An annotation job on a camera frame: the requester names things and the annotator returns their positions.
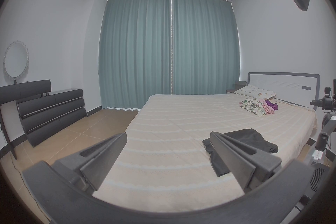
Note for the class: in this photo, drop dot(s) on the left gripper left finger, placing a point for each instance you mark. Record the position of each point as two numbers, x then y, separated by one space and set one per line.
102 162

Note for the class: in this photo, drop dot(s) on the white printed pillow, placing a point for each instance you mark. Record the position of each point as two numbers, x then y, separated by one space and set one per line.
254 91

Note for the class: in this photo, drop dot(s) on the black chest of drawers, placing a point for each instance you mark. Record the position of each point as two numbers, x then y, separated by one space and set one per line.
52 112

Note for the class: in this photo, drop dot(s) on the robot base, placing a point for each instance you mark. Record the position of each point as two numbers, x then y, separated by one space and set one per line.
317 178

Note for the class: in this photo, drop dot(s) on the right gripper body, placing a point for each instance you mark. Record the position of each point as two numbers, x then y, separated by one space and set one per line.
330 106

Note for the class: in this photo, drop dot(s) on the round mirror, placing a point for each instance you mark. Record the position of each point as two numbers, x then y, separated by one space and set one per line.
15 61

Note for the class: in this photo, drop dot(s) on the pink garment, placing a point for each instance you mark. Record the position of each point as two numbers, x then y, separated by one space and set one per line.
269 110

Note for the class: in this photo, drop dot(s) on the black T-shirt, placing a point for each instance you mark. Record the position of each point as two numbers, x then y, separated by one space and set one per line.
246 139

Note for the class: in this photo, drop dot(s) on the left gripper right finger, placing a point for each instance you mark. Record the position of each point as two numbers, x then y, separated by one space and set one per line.
241 162

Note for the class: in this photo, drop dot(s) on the bed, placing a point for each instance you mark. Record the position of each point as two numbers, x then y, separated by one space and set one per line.
170 125

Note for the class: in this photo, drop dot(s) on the grey bedside table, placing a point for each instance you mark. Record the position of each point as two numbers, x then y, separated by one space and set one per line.
237 86

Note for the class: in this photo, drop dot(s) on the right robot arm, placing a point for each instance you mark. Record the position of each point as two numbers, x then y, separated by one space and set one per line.
330 127

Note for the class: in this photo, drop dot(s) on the white printed pyjama top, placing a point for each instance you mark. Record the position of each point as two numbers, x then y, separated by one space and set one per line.
252 107

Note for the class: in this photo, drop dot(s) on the purple garment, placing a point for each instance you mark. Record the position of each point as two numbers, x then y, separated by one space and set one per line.
273 105

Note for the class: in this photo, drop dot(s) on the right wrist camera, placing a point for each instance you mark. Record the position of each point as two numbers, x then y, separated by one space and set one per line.
328 91

